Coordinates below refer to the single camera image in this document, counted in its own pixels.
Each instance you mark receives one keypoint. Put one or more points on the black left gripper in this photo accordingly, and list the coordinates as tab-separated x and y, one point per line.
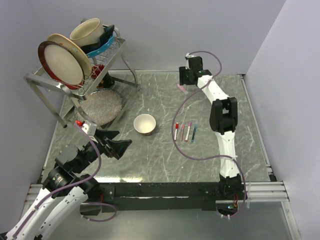
117	147

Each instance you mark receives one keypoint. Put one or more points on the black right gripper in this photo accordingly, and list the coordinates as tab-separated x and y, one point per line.
182	72

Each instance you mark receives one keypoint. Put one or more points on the blue pen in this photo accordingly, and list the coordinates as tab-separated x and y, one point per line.
194	132

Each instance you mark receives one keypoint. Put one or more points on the red crayon pen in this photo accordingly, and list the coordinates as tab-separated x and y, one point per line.
182	129

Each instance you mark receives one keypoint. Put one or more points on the white pen red cap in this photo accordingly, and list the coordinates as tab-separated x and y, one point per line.
176	131

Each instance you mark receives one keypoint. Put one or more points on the white pen red tip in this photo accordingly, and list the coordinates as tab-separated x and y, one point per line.
188	132

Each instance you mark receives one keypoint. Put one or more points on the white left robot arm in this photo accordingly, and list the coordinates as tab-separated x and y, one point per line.
65	189

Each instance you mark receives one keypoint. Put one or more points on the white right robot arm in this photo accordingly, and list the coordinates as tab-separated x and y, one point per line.
223	120

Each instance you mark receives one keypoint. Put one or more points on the white paper cup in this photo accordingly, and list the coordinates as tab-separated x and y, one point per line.
144	124

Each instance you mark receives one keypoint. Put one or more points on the glass textured plate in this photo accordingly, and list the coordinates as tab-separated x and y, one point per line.
103	105

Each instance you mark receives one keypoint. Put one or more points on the steel dish rack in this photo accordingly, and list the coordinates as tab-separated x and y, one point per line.
81	92

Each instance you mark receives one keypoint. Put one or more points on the red object in rack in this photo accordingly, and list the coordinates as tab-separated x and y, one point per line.
96	70

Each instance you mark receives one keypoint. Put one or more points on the blue rimmed dish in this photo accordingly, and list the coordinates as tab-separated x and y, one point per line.
104	42

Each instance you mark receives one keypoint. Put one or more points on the red rimmed white plate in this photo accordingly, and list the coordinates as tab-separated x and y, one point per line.
60	64

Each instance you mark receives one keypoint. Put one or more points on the cream ceramic bowl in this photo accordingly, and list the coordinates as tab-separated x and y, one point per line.
88	32

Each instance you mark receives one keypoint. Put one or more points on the beige plate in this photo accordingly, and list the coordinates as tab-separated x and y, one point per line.
77	52

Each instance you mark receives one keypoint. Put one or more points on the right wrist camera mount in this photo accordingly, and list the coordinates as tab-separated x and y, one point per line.
188	56

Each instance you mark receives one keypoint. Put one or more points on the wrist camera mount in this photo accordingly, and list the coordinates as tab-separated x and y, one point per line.
88	127
188	56

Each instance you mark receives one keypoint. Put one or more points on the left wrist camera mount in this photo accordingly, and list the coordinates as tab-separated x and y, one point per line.
88	127

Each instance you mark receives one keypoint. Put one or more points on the black base frame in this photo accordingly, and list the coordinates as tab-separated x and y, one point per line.
151	196

